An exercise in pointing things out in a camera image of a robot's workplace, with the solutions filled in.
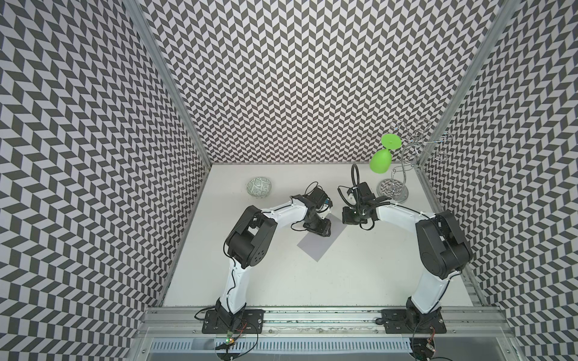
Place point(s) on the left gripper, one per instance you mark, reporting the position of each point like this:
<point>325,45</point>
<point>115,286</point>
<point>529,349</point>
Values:
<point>323,231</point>

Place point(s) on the right circuit board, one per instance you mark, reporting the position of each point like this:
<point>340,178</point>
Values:
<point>422,349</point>

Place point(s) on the circuit board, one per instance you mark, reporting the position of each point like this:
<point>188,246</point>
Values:
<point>229,342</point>
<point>422,349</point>

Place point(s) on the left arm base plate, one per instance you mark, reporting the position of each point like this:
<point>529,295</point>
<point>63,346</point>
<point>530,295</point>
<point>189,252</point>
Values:
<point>232,321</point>

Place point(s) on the left circuit board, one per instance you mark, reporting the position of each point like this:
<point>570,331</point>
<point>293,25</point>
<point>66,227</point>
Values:
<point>229,342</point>

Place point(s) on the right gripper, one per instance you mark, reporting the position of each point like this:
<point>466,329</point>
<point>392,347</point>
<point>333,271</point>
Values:
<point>346,218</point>

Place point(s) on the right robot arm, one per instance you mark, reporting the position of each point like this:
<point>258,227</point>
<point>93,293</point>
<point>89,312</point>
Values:
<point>442,247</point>

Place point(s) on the patterned ceramic bowl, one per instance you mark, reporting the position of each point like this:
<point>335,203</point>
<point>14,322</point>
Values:
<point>259,187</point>

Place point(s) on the green plastic wine glass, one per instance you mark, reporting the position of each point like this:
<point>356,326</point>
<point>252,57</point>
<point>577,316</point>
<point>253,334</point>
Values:
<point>382,159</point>

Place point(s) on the metal wire glass rack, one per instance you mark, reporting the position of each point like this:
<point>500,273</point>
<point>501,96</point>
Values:
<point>410,150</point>

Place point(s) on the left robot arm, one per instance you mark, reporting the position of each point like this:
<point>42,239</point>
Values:
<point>249,241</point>

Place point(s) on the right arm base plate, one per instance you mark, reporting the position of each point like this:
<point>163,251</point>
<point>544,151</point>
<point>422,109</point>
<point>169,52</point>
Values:
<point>409,320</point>

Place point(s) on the aluminium front rail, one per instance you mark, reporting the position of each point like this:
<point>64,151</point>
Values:
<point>486,322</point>

